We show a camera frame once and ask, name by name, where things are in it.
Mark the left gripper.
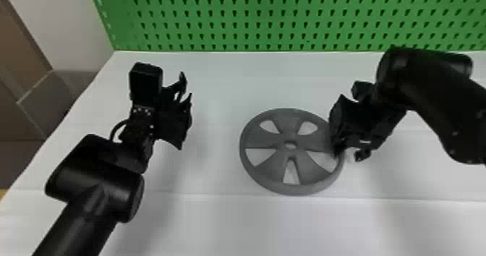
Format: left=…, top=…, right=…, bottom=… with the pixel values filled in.
left=151, top=72, right=193, bottom=151

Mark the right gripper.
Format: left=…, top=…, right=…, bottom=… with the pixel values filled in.
left=328, top=93, right=377, bottom=163

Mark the grey wheel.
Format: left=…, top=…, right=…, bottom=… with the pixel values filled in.
left=239, top=107, right=346, bottom=197

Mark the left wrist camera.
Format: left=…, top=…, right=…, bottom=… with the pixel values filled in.
left=128, top=61, right=163, bottom=108

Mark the black cable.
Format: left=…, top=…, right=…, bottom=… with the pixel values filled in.
left=110, top=119, right=130, bottom=142

